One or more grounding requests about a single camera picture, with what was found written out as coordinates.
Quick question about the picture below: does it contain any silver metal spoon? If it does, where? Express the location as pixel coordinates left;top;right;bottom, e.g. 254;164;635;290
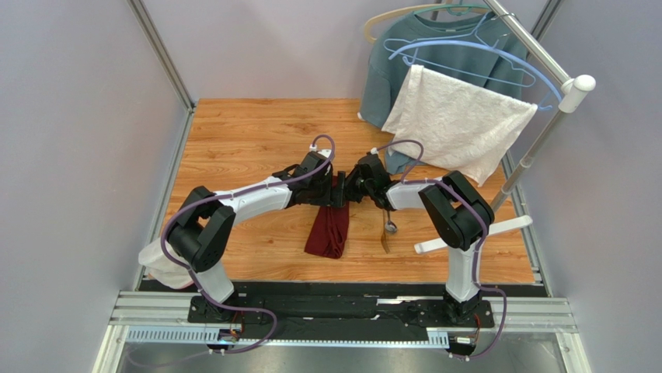
384;211;398;234

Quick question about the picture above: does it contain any white towel on hanger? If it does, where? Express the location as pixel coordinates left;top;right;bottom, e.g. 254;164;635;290
382;64;538;186

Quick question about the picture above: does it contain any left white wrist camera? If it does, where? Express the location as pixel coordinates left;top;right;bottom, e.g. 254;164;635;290
309;146;332;159

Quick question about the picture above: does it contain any metal clothes rack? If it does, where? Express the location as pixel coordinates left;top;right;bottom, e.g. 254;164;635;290
413;0;597;256

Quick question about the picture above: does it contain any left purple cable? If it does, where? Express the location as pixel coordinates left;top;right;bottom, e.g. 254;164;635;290
159;134;279;355

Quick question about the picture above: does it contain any dark red cloth napkin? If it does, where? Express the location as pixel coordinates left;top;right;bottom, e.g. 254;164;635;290
304;172;350;260

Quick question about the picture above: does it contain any light blue clothes hanger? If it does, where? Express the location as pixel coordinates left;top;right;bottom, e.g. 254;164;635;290
381;11;563;111

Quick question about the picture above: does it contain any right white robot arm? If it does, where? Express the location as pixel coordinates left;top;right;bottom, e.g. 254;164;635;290
343;154;495;324

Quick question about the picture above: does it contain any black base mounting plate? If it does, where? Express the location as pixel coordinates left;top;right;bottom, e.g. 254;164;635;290
139;281;549;343

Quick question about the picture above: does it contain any purple cable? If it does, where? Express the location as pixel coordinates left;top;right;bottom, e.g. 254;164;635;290
369;139;508;361
159;134;279;355

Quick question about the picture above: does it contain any white mesh bag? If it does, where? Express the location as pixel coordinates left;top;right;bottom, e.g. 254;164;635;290
138;239;193;290

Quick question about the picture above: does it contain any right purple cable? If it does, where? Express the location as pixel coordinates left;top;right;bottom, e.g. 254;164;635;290
369;139;508;361

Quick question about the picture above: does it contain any aluminium frame rail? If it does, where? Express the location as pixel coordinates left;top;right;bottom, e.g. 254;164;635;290
127;0;196;113

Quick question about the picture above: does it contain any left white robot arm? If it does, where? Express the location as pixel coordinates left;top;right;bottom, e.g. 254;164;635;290
159;148;334;312

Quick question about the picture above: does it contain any beige wooden hanger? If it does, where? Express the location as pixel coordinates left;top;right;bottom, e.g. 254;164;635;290
363;1;458;44

